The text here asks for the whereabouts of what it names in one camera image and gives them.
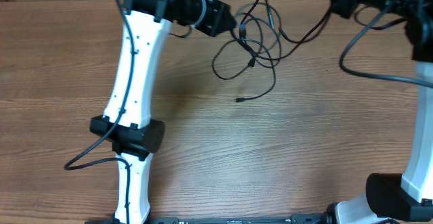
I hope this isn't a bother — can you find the black usb cable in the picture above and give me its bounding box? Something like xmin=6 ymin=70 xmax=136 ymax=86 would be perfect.
xmin=211 ymin=0 xmax=334 ymax=103

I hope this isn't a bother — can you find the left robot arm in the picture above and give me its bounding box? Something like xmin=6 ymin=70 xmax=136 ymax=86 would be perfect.
xmin=90 ymin=0 xmax=236 ymax=223

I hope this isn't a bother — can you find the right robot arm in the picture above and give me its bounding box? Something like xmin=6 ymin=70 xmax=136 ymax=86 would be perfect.
xmin=323 ymin=0 xmax=432 ymax=223

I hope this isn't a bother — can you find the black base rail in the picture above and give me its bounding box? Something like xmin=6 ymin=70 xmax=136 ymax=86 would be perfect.
xmin=150 ymin=213 xmax=332 ymax=224

